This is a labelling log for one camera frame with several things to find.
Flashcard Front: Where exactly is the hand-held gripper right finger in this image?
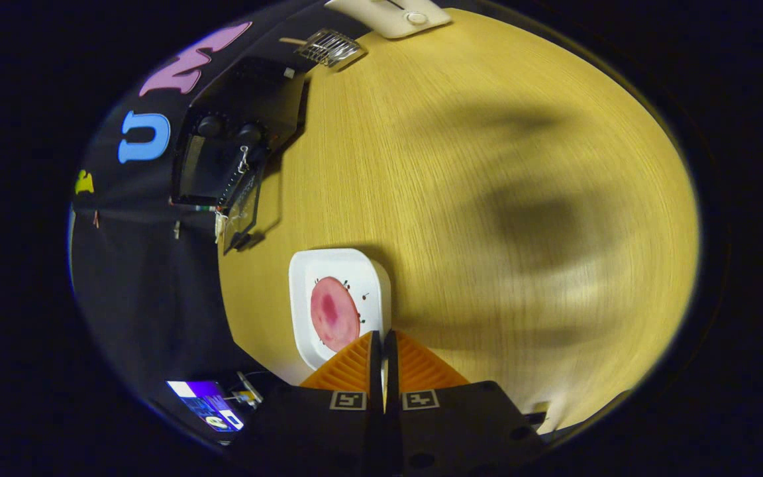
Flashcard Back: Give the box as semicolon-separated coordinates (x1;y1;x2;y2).
385;329;548;477

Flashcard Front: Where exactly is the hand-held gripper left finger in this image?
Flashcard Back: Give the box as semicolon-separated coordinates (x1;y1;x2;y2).
228;330;383;477

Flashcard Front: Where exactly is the pink ham slice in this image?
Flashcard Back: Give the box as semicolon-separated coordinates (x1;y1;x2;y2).
310;276;362;353

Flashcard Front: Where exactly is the white square plate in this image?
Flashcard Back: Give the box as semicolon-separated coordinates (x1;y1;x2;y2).
289;248;392;370

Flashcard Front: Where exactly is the black toaster oven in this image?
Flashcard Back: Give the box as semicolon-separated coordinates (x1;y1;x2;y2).
171;56;311;256

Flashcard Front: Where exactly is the white toaster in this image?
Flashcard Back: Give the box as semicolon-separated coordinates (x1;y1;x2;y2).
325;0;452;39

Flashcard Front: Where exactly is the glowing screen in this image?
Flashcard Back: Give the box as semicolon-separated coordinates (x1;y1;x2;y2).
166;380;245;433

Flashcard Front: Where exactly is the wire mesh utensil holder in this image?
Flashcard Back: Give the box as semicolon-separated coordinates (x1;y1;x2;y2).
299;28;366;70

